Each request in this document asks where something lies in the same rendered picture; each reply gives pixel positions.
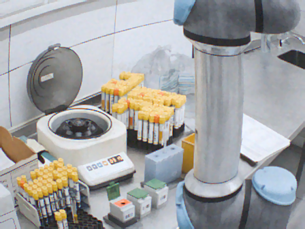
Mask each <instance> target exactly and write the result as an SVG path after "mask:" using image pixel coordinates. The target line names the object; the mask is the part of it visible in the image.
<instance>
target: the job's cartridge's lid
mask: <svg viewBox="0 0 305 229"><path fill-rule="evenodd" d="M106 190H107V196H108V200H109V201H111V200H115V199H117V197H120V196H121V191H120V189H119V184H118V183H116V184H115V183H114V182H111V183H109V187H107V188H106Z"/></svg>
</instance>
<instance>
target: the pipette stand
mask: <svg viewBox="0 0 305 229"><path fill-rule="evenodd" d="M183 153H184V149H182V148H180V147H178V146H176V145H174V144H171V145H169V146H167V147H166V152H165V153H164V152H163V148H162V149H159V150H157V151H156V152H154V153H150V154H148V155H145V168H144V181H141V182H140V185H141V186H144V184H145V183H146V182H148V181H151V180H153V179H157V180H159V181H163V182H165V183H166V187H168V188H169V189H171V188H172V187H174V186H176V185H177V184H178V183H179V182H181V181H184V179H183V178H181V170H182V160H183Z"/></svg>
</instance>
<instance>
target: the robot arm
mask: <svg viewBox="0 0 305 229"><path fill-rule="evenodd" d="M300 17H301V10H300V4H299V2H298V0H175V2H174V17H173V23H174V24H175V25H178V26H179V27H181V26H183V35H184V37H185V38H186V39H187V40H189V41H190V43H192V47H193V48H192V57H191V58H192V59H194V60H195V152H194V168H193V169H192V170H190V171H189V172H188V174H187V175H186V176H185V178H184V181H181V182H179V183H178V185H177V188H176V219H177V222H178V223H177V224H178V227H179V228H180V229H286V227H287V224H288V221H289V217H290V213H291V210H292V206H293V202H294V200H295V192H296V189H297V182H296V181H297V180H296V178H295V177H294V175H293V174H292V173H291V172H288V170H285V169H283V168H279V167H276V166H274V167H272V166H269V167H264V168H262V169H259V170H258V171H257V172H256V173H255V174H254V175H253V178H252V179H244V175H243V172H242V171H241V169H240V168H239V167H238V165H239V159H240V148H241V137H242V128H243V116H244V107H243V106H244V56H243V54H244V51H243V50H244V49H245V48H246V47H247V46H248V45H250V43H251V32H254V33H263V34H268V35H269V34H271V35H272V34H274V35H276V34H277V35H278V34H281V33H286V32H289V31H291V30H292V29H294V28H295V27H296V26H297V25H298V23H299V21H300Z"/></svg>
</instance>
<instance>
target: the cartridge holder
mask: <svg viewBox="0 0 305 229"><path fill-rule="evenodd" d="M103 220H104V221H105V222H107V223H108V224H111V225H112V226H114V227H115V228H117V229H141V228H143V224H141V223H140V222H138V216H137V215H135V217H132V218H131V219H130V218H129V219H128V220H126V221H124V222H123V221H121V220H120V219H119V218H117V217H115V216H113V215H112V214H110V212H109V213H108V215H106V216H103Z"/></svg>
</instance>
